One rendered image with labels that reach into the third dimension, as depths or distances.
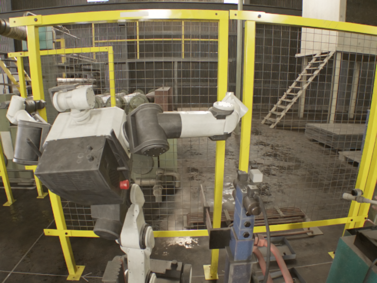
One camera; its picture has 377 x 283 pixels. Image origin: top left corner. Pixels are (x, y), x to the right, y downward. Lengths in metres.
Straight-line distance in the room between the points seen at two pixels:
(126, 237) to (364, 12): 9.50
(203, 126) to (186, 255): 1.55
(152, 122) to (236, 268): 0.55
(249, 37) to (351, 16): 8.09
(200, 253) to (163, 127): 1.61
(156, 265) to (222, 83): 1.32
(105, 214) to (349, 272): 1.07
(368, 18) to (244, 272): 9.47
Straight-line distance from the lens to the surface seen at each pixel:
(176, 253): 2.17
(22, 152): 0.89
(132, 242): 1.30
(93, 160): 0.65
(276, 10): 12.88
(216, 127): 0.78
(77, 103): 0.72
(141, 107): 0.73
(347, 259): 1.22
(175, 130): 0.72
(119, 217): 0.96
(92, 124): 0.76
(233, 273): 0.86
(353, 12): 9.48
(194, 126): 0.74
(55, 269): 2.25
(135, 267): 1.47
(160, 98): 2.97
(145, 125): 0.70
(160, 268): 1.77
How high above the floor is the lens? 1.45
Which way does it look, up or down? 15 degrees down
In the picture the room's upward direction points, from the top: straight up
